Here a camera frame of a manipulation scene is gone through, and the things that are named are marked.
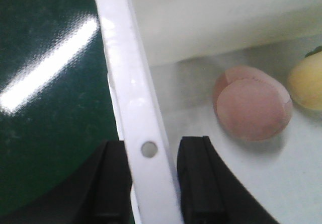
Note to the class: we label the yellow plush ball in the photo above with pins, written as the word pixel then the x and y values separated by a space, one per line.
pixel 304 82

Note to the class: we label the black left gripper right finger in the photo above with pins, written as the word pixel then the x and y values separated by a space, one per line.
pixel 210 192

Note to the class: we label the pink plush ball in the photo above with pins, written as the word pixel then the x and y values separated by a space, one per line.
pixel 250 104

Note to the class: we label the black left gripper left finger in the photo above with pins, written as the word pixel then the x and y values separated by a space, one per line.
pixel 97 192

